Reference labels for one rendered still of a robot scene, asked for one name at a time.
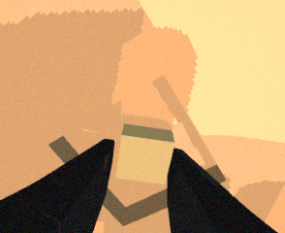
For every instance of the tan square block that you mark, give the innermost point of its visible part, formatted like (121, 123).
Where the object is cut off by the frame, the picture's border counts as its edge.
(145, 153)

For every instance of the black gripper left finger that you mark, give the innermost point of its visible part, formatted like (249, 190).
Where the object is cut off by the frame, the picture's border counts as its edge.
(67, 201)

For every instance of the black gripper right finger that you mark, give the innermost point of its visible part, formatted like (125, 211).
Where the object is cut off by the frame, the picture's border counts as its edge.
(197, 203)

